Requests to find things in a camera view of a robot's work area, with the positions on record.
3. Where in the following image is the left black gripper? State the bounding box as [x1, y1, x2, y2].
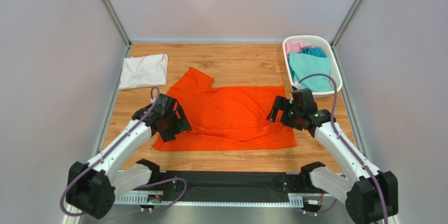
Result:
[159, 105, 192, 142]

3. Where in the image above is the orange t-shirt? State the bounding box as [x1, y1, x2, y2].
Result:
[152, 68, 297, 151]

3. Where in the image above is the white t-shirt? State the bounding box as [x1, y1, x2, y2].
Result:
[118, 54, 168, 90]

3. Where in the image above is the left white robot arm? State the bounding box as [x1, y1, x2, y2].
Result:
[59, 94, 191, 219]

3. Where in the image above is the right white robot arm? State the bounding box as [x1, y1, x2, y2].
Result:
[267, 88, 399, 223]

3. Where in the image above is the teal t-shirt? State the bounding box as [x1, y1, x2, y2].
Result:
[288, 52, 334, 92]

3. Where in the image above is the pink t-shirt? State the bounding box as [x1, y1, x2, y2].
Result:
[284, 41, 306, 57]

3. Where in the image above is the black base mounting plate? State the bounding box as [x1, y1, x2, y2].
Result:
[152, 171, 311, 203]

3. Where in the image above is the blue t-shirt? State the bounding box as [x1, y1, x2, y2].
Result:
[300, 47, 327, 58]

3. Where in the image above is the white plastic laundry basket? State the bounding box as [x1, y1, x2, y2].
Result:
[282, 35, 343, 98]

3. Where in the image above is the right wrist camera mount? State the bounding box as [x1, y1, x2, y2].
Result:
[291, 82, 302, 90]

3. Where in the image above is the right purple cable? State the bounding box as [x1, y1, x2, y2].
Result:
[292, 73, 389, 224]

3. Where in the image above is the purple cable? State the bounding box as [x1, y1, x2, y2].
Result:
[59, 86, 188, 217]
[292, 73, 389, 224]

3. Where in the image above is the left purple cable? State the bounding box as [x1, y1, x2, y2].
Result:
[59, 86, 188, 217]

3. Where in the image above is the aluminium frame rail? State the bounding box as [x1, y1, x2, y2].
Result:
[63, 168, 400, 224]

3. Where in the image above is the right aluminium corner post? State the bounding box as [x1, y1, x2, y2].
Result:
[331, 0, 364, 49]

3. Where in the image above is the aluminium corner post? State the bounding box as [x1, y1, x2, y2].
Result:
[101, 0, 132, 48]
[331, 0, 364, 49]

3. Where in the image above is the left aluminium corner post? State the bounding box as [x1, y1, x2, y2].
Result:
[101, 0, 132, 48]

